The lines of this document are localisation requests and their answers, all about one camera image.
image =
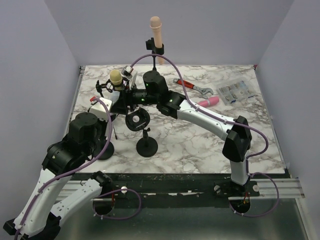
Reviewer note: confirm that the black shock-mount round-base stand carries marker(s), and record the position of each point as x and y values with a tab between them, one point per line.
138	121

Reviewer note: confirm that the beige microphone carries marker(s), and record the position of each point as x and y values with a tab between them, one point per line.
116	80

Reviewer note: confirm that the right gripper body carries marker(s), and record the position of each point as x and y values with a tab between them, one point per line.
132	97

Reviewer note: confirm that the white grey-headed microphone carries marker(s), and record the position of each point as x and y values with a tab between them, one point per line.
114	96

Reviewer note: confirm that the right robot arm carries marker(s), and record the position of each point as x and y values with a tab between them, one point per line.
234	132

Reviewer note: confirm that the pink microphone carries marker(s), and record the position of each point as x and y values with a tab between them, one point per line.
211	101

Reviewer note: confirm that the black tripod shock-mount stand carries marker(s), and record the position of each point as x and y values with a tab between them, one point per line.
109	87

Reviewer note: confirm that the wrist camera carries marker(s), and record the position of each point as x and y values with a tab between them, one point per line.
130	74
98	109

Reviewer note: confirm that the black clip round-base stand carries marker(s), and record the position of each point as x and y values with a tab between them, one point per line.
108	153

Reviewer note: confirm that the red handled adjustable wrench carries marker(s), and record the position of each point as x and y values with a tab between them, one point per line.
204	92

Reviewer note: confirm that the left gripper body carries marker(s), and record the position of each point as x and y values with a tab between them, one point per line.
103	126

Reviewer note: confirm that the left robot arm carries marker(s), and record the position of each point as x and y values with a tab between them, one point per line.
43	217

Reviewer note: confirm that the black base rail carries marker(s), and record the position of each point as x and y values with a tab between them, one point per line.
177	190

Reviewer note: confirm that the peach microphone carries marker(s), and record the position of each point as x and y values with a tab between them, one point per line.
156	27

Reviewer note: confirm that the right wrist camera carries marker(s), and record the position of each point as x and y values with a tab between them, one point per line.
130	74

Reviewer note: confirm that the clear plastic parts box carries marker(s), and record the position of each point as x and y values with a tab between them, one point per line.
235	90

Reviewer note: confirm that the tall black round-base stand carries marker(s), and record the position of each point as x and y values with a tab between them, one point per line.
150	45

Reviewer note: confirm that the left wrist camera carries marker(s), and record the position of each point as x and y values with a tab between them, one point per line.
98	109

